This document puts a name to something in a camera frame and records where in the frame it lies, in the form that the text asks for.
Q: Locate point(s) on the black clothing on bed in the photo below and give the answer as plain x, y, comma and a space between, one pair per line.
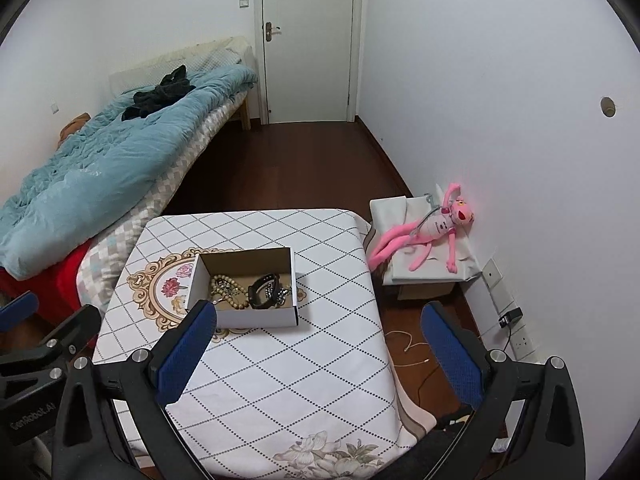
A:
172, 88

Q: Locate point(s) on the brown plush toy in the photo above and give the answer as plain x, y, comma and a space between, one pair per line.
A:
72, 127

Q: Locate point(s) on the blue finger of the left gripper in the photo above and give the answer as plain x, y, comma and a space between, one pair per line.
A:
17, 311

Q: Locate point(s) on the pink panther plush toy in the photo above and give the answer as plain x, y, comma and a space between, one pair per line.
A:
444, 221

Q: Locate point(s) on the black smart watch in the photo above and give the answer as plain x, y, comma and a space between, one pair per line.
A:
264, 293

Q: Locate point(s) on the white wall sockets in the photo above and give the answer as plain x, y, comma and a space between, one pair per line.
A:
517, 337

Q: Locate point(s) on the white patterned tablecloth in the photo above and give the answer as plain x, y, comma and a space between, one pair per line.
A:
320, 400

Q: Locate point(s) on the light blue duvet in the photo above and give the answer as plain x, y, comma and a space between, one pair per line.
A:
103, 171

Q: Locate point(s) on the white cloth covered box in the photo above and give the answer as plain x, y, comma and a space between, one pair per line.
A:
395, 211

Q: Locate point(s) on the black charger plug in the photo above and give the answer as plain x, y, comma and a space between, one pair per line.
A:
511, 317

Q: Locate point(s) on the white cardboard box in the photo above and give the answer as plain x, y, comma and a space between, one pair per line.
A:
223, 279

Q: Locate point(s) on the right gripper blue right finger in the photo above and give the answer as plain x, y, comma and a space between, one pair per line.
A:
459, 354

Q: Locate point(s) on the white door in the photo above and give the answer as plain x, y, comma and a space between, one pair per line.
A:
307, 53

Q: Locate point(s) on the red blanket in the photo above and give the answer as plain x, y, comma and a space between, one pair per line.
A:
54, 287

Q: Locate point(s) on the white pillow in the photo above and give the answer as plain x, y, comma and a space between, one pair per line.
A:
198, 58

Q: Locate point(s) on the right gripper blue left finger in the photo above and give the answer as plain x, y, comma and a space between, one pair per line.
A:
179, 350

